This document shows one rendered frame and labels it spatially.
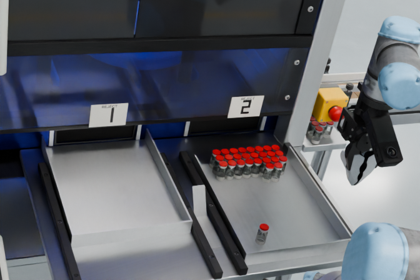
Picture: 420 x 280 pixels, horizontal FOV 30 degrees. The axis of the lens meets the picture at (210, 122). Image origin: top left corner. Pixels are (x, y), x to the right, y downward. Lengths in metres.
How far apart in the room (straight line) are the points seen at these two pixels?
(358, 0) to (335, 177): 1.98
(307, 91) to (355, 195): 1.54
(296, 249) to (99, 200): 0.44
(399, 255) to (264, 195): 0.82
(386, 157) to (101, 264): 0.60
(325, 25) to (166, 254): 0.65
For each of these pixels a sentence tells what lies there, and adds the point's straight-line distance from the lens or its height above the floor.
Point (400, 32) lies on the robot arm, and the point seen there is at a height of 1.44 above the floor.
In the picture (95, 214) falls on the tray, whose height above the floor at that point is 0.88.
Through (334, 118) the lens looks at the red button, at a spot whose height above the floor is 0.99.
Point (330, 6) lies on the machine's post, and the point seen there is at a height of 1.29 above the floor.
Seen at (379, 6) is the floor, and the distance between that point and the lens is 5.26.
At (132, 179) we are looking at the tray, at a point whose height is 0.88.
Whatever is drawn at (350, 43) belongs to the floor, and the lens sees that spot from 4.67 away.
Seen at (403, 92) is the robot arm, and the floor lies 1.39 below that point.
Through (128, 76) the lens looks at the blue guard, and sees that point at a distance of 1.73.
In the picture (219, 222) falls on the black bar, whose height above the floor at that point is 0.90.
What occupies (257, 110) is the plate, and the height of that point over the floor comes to 1.01.
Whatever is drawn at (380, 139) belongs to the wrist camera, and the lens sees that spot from 1.50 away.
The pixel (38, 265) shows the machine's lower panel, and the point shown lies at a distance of 2.04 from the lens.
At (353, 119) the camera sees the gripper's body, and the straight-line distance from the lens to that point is 1.54.
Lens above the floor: 2.02
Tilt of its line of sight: 34 degrees down
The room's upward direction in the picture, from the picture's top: 12 degrees clockwise
